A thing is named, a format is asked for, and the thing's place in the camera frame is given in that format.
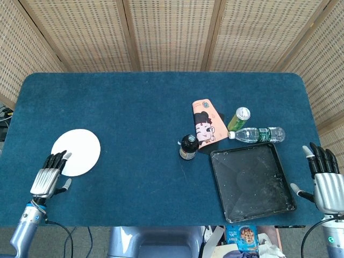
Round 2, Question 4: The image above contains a clear green-label water bottle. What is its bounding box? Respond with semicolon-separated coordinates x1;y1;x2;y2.
227;126;286;144

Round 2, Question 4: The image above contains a black equipment with cables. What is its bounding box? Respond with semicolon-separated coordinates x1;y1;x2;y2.
0;103;14;142

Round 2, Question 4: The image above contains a blue cookie snack packet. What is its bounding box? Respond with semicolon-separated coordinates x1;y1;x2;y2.
225;225;260;252

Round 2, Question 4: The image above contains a thin black floor cable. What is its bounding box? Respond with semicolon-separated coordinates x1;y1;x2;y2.
63;227;77;258

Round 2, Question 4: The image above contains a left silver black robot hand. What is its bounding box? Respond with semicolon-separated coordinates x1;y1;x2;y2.
29;149;73;201

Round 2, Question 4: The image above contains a green drink can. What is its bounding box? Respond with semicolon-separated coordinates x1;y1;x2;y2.
227;106;252;132

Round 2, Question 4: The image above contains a blue table mat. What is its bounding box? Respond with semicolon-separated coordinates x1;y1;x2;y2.
0;72;340;228

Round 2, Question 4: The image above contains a white round plate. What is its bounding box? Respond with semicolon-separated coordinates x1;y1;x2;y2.
51;128;102;177

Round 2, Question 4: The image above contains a dark brown glass bottle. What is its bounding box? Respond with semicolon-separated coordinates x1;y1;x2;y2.
179;134;200;161

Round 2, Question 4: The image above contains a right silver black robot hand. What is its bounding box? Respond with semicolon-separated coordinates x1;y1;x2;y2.
290;142;344;216

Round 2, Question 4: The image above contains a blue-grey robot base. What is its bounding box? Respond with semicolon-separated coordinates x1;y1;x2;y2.
107;226;205;258

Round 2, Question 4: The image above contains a white crumpled tissue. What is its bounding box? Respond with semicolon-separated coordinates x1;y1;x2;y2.
257;233;285;258

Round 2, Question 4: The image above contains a black left hand cable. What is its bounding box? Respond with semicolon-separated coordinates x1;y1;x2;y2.
44;219;74;258

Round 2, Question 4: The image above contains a black square tray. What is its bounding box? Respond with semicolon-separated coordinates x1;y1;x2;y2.
209;142;298;224

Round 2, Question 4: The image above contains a pink cartoon paper cup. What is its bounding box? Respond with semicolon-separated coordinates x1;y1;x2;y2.
191;99;226;149

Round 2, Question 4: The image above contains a woven bamboo folding screen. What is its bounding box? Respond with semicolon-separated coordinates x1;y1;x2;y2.
0;0;344;151

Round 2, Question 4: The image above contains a white paper strip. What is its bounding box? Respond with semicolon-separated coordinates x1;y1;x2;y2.
201;225;225;258

